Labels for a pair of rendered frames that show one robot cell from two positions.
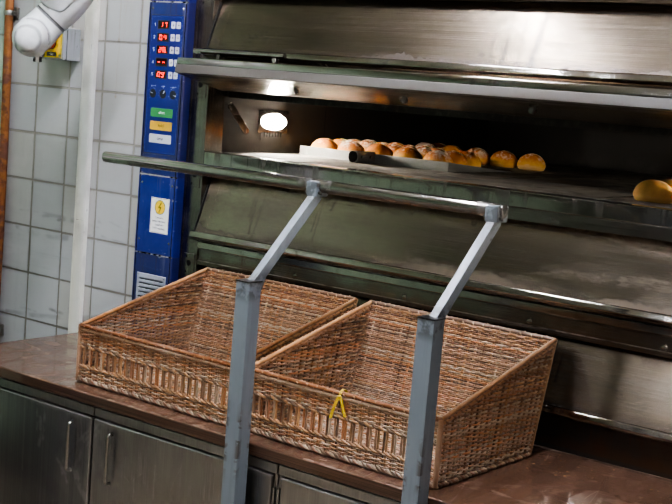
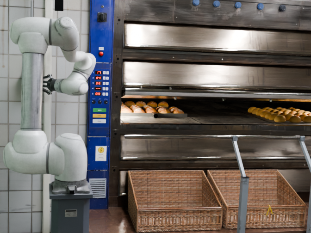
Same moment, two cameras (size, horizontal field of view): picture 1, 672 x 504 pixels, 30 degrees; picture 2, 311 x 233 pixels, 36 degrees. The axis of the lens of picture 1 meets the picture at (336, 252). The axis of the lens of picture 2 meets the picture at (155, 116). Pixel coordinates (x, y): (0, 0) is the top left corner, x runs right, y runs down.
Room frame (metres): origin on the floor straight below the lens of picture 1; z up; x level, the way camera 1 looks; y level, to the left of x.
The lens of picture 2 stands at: (1.28, 2.71, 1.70)
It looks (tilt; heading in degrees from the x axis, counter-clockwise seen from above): 8 degrees down; 311
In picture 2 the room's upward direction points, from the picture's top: 2 degrees clockwise
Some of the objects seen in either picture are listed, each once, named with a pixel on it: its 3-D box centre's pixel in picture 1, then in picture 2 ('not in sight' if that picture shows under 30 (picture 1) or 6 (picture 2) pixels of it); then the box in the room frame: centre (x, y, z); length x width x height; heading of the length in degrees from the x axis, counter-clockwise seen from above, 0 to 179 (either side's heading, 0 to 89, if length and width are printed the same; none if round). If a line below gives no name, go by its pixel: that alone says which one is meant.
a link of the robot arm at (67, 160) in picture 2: not in sight; (68, 156); (3.11, 1.26, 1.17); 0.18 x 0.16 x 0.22; 47
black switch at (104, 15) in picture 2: not in sight; (102, 13); (3.67, 0.55, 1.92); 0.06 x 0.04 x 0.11; 53
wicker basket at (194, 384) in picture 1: (216, 338); (172, 198); (3.22, 0.29, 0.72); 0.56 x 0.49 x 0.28; 52
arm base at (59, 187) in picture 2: not in sight; (70, 184); (3.09, 1.26, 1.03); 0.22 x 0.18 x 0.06; 145
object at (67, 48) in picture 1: (61, 44); not in sight; (3.95, 0.91, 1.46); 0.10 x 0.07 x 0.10; 53
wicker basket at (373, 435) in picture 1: (399, 383); (253, 197); (2.87, -0.17, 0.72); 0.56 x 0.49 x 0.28; 52
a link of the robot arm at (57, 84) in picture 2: not in sight; (61, 85); (3.63, 0.91, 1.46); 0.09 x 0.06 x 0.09; 99
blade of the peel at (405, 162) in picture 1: (404, 158); (149, 111); (3.89, -0.19, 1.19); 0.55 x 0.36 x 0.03; 53
